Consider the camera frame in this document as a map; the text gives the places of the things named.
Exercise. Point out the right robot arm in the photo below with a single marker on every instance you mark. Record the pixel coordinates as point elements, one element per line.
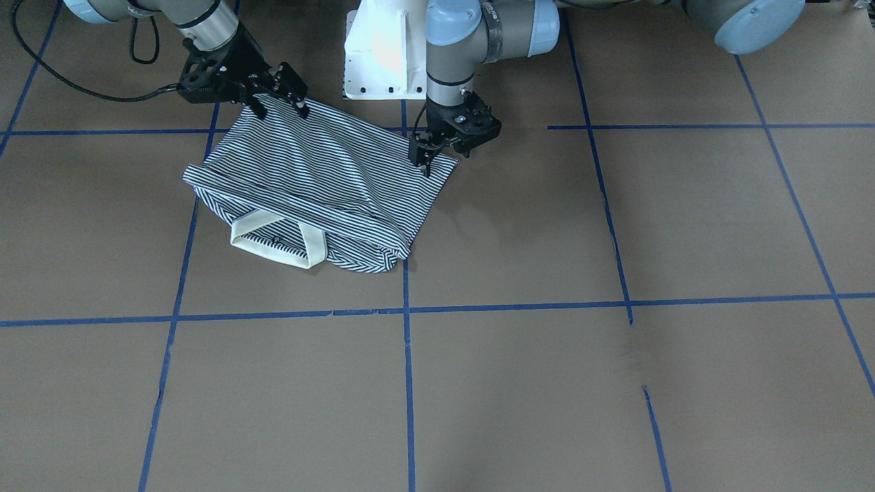
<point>209,23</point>

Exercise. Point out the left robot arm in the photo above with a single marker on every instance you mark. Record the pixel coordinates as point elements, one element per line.
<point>460,36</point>

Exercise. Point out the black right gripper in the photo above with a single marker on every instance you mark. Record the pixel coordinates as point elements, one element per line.
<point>247,63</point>

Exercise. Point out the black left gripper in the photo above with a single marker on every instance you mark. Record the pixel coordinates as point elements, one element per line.
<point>437,126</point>

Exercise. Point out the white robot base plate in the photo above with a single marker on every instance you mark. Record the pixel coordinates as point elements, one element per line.
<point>385,51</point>

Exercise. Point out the navy white striped polo shirt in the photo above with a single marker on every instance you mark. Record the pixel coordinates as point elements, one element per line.
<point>302,190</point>

